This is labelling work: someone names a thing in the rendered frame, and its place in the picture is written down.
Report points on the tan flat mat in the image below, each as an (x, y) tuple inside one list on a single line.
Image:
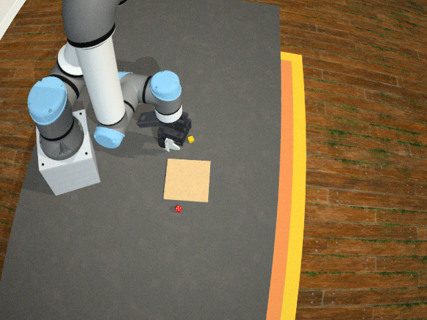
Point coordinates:
[(187, 180)]

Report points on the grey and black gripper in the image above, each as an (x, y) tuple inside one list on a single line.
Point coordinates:
[(172, 130)]

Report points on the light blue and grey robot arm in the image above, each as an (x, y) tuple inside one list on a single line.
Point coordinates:
[(114, 95)]

